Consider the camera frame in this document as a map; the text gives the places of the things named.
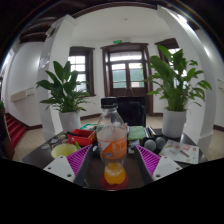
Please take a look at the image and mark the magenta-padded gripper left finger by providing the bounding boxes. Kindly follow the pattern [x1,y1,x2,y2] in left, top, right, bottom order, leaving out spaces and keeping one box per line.
[43,144,94,188]

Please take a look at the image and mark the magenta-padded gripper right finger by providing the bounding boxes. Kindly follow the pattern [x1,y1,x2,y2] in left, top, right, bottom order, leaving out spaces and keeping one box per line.
[134,144,183,187]

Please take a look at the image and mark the orange drink plastic bottle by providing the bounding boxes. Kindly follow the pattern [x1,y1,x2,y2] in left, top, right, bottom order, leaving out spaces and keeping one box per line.
[95,96,129,186]

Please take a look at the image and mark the pale yellow plastic cup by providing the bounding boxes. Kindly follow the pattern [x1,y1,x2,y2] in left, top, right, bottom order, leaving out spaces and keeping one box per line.
[50,143,79,160]

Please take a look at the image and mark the white printed paper sheet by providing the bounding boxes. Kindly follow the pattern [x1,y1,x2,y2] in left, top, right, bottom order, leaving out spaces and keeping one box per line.
[158,139,200,165]

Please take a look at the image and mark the grey round-headed microphone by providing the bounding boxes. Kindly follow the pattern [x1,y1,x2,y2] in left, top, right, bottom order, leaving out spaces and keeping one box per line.
[143,138,158,153]
[154,136,167,150]

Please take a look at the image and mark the red plastic box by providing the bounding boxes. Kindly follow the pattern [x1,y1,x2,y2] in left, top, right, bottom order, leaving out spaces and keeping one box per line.
[66,128,97,147]

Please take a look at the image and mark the green folded cloth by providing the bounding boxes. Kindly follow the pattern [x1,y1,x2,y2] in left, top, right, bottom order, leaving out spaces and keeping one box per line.
[127,125,147,141]

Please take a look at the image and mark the green patterned box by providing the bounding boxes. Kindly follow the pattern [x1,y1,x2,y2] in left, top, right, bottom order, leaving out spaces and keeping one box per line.
[79,123,99,132]

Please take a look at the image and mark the red carpeted staircase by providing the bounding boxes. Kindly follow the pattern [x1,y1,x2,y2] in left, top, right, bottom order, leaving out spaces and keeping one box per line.
[4,112,28,149]

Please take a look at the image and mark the black office chair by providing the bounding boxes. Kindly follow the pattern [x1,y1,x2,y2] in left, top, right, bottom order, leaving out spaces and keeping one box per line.
[116,96,148,128]

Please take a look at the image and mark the slim potted green plant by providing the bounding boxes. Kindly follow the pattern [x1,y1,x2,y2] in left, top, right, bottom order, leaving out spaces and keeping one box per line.
[35,60,92,133]

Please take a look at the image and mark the bushy potted green plant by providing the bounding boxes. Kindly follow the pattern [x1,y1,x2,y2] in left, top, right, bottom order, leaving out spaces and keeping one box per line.
[145,44,213,139]

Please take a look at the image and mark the dark wooden double door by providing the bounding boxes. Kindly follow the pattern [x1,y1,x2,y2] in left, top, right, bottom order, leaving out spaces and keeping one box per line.
[100,42,154,114]

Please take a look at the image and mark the narrow dark-framed window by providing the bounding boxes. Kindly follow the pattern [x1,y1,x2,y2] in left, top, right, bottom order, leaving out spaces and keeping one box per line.
[154,37,188,78]

